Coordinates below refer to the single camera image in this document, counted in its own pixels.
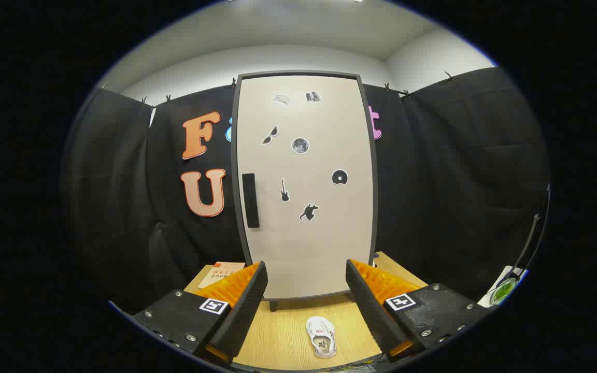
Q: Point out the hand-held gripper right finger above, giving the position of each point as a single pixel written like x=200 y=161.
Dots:
x=371 y=311

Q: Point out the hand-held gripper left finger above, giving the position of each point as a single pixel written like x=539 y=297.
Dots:
x=244 y=316

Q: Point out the white shoe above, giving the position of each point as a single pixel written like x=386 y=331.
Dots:
x=319 y=325

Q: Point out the white shoe cabinet door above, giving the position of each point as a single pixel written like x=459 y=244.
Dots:
x=319 y=238

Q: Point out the dark grey shoe cabinet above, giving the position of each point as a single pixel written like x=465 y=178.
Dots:
x=234 y=155

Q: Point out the beige paperback book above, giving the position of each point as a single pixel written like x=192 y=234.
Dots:
x=215 y=277

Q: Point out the white side table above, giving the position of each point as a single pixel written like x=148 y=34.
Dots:
x=486 y=299

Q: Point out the glass bowl green contents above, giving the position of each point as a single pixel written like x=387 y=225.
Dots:
x=503 y=291

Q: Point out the black curved stand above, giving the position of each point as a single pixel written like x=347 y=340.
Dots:
x=531 y=238

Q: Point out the black backdrop cloth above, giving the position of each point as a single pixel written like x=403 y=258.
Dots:
x=112 y=181

